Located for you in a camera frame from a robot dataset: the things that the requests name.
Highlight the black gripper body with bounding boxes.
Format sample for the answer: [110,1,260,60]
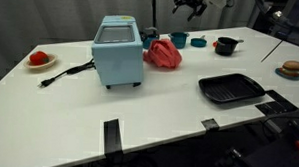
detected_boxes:
[175,0,206,9]

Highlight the orange cloth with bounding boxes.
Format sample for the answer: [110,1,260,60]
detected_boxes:
[142,37,184,70]

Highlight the teal toy pot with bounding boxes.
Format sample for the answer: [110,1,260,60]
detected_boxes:
[167,31,190,50]

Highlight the teal toy kettle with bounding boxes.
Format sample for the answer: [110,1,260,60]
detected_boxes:
[139,26,160,51]

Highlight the black toy pot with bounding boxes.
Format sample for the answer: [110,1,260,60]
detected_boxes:
[214,36,245,58]

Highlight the light blue toaster oven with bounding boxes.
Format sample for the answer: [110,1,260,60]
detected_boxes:
[89,13,147,91]

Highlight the black grill tray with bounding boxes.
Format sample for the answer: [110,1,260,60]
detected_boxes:
[197,71,268,106]

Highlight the teal plate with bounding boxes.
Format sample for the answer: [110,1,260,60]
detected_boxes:
[275,67,299,81]

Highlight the toy burger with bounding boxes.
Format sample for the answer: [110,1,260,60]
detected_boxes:
[278,59,299,79]

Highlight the small black tape square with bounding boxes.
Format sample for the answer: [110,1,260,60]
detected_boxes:
[201,117,220,132]

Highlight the grey curtain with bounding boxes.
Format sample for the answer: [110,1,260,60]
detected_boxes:
[0,0,260,95]

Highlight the wide black tape patch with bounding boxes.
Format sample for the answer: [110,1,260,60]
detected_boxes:
[254,89,299,117]

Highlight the plate with red food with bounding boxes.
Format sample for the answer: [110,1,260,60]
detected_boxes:
[23,52,58,71]

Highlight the long black tape strip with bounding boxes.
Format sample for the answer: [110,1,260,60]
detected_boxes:
[102,118,125,157]

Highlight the red toy tomato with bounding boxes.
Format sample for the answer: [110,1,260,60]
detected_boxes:
[28,50,51,67]

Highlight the teal pan with grey handle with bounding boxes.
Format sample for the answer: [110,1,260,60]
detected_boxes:
[190,34,208,48]

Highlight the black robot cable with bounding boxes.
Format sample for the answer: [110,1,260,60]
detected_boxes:
[252,0,299,33]

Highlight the black power cord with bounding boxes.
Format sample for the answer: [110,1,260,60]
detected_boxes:
[37,57,96,91]

